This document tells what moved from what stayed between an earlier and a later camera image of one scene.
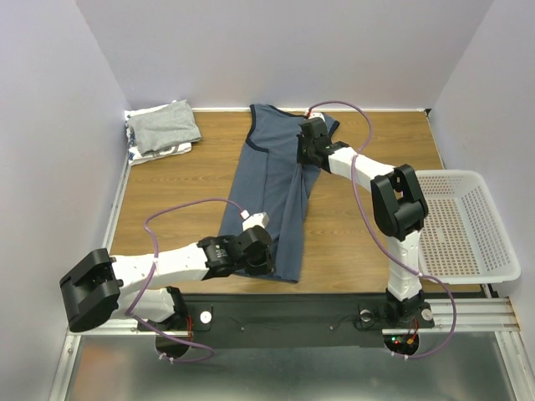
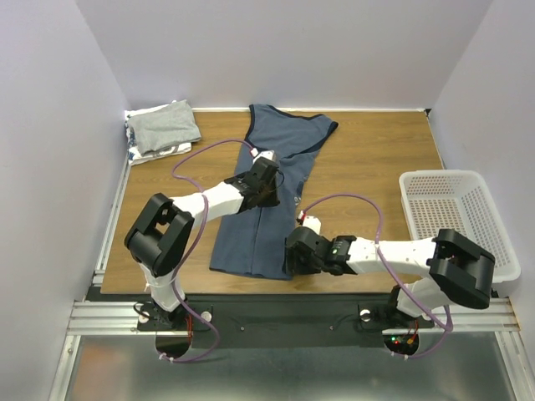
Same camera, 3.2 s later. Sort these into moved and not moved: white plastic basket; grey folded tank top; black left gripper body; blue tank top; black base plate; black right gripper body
Moved: black right gripper body; black left gripper body
Not moved: white plastic basket; black base plate; blue tank top; grey folded tank top
